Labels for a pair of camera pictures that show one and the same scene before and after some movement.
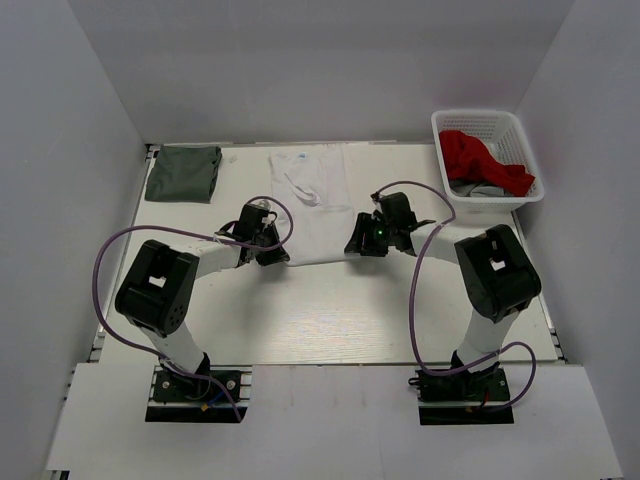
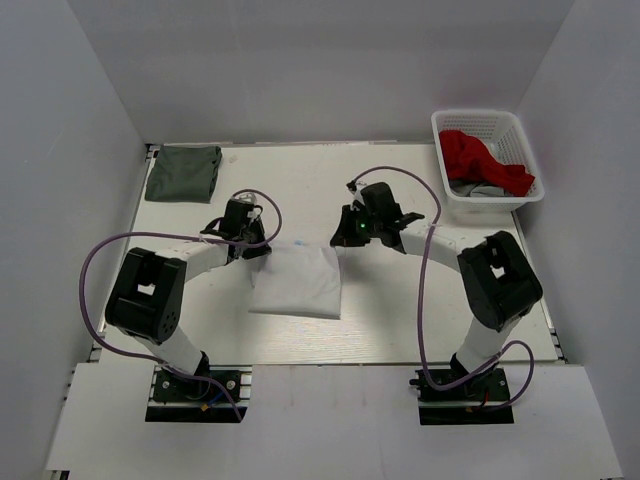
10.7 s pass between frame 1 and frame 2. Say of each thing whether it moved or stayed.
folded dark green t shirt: stayed
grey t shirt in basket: stayed
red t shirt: stayed
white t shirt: moved
